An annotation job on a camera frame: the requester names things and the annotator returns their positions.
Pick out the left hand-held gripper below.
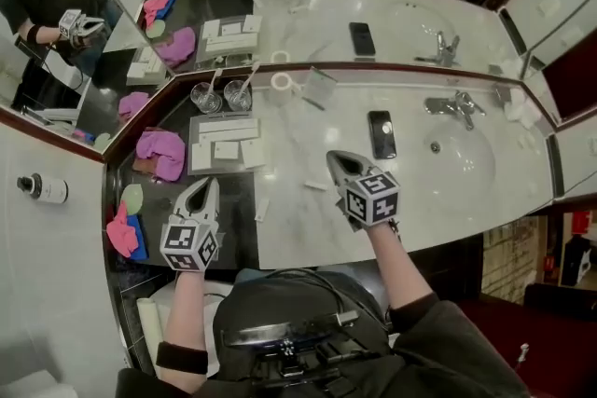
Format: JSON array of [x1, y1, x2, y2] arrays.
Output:
[[160, 176, 225, 272]]

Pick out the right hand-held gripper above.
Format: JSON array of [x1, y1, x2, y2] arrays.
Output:
[[326, 149, 401, 233]]

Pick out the person's left forearm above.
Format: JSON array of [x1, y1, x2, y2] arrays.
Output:
[[158, 268, 210, 391]]

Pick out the black forearm band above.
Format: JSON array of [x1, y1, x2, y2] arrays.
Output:
[[155, 340, 210, 376]]

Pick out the person's right forearm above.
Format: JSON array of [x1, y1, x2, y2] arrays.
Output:
[[366, 221, 439, 312]]

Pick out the clear plastic tray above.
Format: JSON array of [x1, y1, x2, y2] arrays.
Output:
[[187, 111, 268, 176]]

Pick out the black smartphone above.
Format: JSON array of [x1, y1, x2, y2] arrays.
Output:
[[367, 110, 398, 160]]

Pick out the purple cloth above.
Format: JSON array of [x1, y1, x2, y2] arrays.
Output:
[[134, 129, 187, 182]]

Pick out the pale green round pad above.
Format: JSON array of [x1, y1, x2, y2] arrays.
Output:
[[119, 183, 145, 216]]

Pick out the blue cloth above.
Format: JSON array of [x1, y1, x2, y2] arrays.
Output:
[[126, 213, 149, 261]]

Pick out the person's blue jeans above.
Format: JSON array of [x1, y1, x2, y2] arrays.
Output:
[[234, 266, 369, 290]]

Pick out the glass tumbler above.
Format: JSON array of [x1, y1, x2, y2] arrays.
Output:
[[222, 79, 254, 112], [189, 81, 224, 115]]

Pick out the white toilet paper roll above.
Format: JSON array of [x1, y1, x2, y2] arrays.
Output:
[[270, 72, 299, 106]]

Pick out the white sink basin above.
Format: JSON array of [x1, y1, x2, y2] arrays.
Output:
[[422, 116, 497, 207]]

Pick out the chrome faucet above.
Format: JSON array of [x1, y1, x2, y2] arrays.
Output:
[[423, 89, 487, 131]]

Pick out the person's dark shirt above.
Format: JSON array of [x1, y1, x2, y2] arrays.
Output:
[[115, 268, 528, 398]]

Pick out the cream paper roll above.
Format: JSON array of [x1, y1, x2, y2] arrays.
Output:
[[135, 296, 160, 369]]

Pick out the white pump bottle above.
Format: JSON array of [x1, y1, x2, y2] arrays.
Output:
[[16, 172, 70, 205]]

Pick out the white folded towel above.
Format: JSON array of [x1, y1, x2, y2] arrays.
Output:
[[502, 87, 543, 130]]

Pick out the angled mirror panel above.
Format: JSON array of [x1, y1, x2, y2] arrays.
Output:
[[496, 0, 597, 130], [0, 0, 177, 163]]

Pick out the dark red wooden door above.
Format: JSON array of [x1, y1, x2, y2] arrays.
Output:
[[459, 283, 597, 398]]

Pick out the large wall mirror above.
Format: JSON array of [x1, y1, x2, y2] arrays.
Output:
[[69, 0, 533, 83]]

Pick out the black chest camera mount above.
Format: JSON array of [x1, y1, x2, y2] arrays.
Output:
[[220, 309, 391, 398]]

